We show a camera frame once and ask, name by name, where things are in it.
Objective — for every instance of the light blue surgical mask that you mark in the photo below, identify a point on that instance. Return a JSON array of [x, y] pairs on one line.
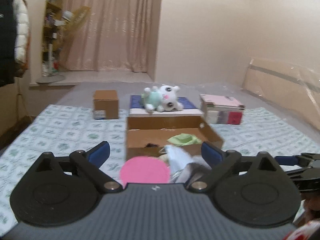
[[176, 157]]

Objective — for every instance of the person's right hand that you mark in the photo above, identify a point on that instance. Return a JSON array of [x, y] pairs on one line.
[[311, 210]]

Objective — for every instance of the plastic wrapped headboard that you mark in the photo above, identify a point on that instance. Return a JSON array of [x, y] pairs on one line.
[[290, 86]]

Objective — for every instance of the open brown cardboard box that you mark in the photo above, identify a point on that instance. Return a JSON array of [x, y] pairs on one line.
[[148, 135]]

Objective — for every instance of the stack of books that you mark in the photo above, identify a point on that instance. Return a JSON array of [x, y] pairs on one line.
[[221, 109]]

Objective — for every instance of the grey white cloth face mask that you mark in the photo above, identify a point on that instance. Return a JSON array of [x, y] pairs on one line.
[[192, 172]]

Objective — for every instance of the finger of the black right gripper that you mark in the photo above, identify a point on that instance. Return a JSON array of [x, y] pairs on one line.
[[305, 179], [301, 160]]

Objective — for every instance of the light green microfiber cloth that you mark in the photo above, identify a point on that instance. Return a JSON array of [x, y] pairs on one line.
[[184, 139]]

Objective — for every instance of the pink lidded cup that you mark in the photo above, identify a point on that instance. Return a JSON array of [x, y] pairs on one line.
[[144, 170]]

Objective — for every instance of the small closed cardboard box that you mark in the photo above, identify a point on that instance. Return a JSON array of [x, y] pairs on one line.
[[105, 105]]

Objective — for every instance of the wooden bookshelf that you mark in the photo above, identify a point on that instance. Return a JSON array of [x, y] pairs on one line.
[[51, 37]]

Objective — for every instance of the beige curtain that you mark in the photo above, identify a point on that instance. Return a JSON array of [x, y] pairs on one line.
[[115, 36]]

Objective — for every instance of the white puffer jacket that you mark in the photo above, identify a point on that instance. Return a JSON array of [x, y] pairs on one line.
[[22, 27]]

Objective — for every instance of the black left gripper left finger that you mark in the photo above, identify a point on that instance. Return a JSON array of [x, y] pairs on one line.
[[88, 164]]

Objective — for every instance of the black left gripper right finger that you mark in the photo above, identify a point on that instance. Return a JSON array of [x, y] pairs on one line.
[[222, 166]]

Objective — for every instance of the standing fan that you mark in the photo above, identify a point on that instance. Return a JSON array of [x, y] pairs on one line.
[[71, 22]]

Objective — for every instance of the white bunny plush toy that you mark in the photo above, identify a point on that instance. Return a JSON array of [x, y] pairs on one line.
[[161, 99]]

